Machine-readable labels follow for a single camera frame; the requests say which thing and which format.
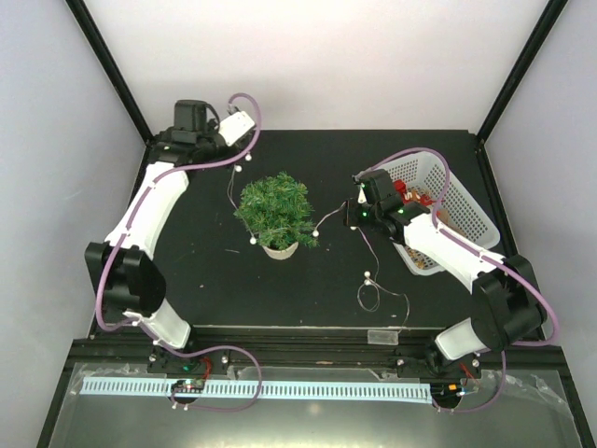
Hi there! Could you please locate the black frame post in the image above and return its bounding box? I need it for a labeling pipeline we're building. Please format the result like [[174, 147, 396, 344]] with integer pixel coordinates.
[[475, 0, 570, 141], [65, 0, 153, 142]]

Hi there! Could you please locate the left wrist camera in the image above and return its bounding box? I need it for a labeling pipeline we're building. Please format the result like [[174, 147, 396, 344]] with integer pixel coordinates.
[[218, 110, 256, 147]]

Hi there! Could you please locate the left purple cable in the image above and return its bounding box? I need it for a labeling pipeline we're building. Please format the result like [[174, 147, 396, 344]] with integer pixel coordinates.
[[93, 91, 263, 415]]

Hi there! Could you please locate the purple cable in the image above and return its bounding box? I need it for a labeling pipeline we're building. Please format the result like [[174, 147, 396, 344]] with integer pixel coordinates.
[[93, 91, 263, 415], [370, 147, 561, 414]]

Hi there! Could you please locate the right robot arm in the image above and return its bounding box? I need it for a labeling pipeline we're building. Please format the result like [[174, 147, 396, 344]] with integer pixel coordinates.
[[344, 169, 548, 376]]

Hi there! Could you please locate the left black frame post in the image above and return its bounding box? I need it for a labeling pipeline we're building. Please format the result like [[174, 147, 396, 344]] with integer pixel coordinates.
[[65, 0, 153, 142]]

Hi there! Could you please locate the white perforated plastic basket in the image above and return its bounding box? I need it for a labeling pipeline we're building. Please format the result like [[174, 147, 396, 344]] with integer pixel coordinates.
[[371, 151, 500, 276]]

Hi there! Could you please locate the small circuit board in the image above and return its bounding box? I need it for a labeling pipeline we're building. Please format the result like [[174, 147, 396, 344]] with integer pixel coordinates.
[[171, 379, 205, 394]]

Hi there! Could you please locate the right black frame post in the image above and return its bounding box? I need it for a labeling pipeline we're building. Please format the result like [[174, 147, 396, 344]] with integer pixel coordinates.
[[475, 0, 570, 141]]

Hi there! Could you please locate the light blue slotted cable duct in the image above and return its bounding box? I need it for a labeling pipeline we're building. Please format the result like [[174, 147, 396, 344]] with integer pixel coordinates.
[[79, 377, 432, 404]]

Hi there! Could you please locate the red gift box ornament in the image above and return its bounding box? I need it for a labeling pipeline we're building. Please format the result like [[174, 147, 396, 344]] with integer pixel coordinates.
[[393, 179, 410, 203]]

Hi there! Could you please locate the white bulb light string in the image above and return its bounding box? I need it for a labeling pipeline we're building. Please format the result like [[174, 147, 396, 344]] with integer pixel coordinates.
[[226, 151, 411, 346]]

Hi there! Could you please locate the small green christmas tree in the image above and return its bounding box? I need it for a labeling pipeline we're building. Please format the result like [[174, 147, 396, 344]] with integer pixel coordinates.
[[234, 172, 318, 261]]

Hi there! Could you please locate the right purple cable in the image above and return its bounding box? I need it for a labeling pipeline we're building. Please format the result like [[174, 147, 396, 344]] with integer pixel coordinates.
[[370, 147, 561, 414]]

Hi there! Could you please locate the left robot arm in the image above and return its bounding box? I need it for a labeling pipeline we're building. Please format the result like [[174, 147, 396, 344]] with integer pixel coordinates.
[[85, 94, 262, 372]]

